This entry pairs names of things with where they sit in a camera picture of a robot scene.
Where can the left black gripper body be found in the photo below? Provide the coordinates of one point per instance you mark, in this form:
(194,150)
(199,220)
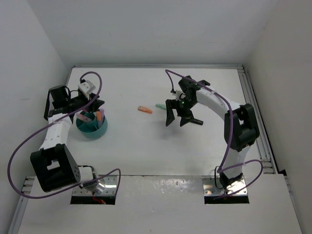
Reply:
(78,101)

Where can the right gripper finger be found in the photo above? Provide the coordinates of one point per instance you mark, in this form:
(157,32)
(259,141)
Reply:
(186,117)
(170,106)

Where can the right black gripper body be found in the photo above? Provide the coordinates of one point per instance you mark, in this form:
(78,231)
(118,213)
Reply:
(184,106)

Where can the grey orange highlighter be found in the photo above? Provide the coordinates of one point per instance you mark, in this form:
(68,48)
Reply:
(99,119)

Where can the green correction tape case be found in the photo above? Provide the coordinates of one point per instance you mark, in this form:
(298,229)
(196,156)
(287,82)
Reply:
(160,106)

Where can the yellow black highlighter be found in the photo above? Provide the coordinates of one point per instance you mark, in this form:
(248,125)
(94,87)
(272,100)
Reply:
(197,121)

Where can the white pink marker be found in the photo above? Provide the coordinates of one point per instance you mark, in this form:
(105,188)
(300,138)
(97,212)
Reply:
(83,118)

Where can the pink lilac highlighter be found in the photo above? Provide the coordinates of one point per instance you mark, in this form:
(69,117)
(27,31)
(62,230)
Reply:
(101,110)

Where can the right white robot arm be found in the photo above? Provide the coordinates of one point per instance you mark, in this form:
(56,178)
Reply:
(240,124)

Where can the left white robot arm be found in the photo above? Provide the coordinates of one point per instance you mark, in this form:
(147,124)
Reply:
(53,163)

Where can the teal round divided organizer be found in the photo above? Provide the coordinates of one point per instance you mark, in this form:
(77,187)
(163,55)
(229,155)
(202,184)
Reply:
(90,129)

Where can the orange correction tape case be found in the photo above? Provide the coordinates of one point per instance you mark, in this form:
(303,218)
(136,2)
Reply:
(144,109)

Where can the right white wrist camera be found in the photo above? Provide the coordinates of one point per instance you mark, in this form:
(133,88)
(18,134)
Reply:
(178,94)

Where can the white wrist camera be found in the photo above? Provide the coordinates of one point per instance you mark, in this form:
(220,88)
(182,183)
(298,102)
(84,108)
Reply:
(86,87)
(178,94)

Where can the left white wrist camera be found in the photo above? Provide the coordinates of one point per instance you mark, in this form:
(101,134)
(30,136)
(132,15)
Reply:
(86,87)

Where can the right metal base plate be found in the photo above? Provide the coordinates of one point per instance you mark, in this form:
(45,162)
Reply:
(212,187)

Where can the metal base plate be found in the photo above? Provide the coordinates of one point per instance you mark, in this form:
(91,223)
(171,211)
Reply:
(107,186)
(212,187)

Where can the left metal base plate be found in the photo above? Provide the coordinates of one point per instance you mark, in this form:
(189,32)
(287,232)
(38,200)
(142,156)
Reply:
(107,186)

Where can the aluminium frame rail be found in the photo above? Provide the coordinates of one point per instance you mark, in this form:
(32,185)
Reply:
(262,143)

